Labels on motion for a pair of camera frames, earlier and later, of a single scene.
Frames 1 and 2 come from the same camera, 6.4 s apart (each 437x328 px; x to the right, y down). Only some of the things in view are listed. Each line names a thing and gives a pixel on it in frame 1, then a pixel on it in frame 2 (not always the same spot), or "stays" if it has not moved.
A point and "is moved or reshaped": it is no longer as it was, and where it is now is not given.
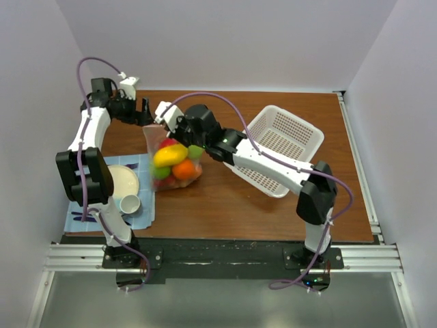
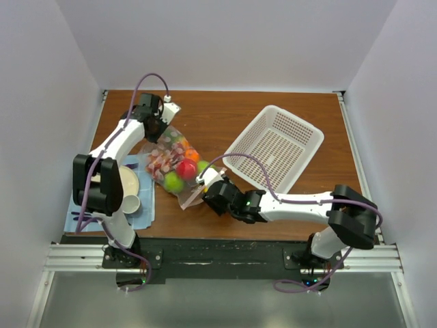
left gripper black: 143,117 -> 153,139
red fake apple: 167,141 -> 187,169
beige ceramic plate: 125,181 stays
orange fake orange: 184,169 -> 191,154
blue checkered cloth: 145,217 stays
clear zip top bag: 172,163 is moved or reshaped
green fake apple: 194,152 -> 173,182
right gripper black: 180,121 -> 218,209
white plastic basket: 284,136 stays
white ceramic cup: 130,203 stays
